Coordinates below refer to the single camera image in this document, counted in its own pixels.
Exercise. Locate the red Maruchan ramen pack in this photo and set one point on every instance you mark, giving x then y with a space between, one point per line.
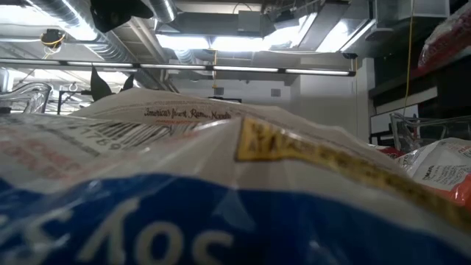
390 151
452 40

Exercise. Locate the red white snack packet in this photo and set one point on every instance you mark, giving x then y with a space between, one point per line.
438 165

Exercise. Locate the clear plastic bin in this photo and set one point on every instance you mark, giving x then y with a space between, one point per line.
423 121
40 99

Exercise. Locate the LED light bar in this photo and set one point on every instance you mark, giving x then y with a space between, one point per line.
243 68

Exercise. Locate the black shelving unit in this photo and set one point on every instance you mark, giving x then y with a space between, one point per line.
452 92

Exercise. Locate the silver spiral air duct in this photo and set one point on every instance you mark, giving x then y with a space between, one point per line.
106 48

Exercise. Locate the grey wall outlet plate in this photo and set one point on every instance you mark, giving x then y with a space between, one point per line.
219 91
276 92

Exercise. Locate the rectangular metal air duct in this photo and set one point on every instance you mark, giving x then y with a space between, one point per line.
331 25

